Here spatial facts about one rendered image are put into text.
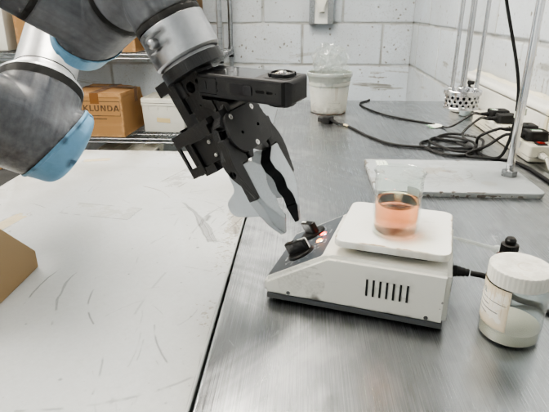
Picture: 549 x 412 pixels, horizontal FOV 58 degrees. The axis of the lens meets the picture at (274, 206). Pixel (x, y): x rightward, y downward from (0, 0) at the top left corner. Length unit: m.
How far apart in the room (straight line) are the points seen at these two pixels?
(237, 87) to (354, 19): 2.48
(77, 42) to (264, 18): 2.39
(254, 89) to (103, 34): 0.20
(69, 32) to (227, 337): 0.38
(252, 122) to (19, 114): 0.31
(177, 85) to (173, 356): 0.29
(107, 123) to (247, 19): 0.97
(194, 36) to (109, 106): 2.26
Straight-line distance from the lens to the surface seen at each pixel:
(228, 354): 0.51
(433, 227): 0.58
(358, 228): 0.56
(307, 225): 0.62
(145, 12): 0.55
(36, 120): 0.71
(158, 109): 2.82
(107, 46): 0.63
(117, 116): 2.78
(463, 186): 0.97
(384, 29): 3.00
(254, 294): 0.60
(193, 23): 0.55
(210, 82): 0.54
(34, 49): 0.79
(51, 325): 0.60
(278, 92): 0.49
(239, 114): 0.54
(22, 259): 0.69
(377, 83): 3.03
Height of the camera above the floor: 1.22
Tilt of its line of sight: 22 degrees down
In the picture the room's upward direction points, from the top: straight up
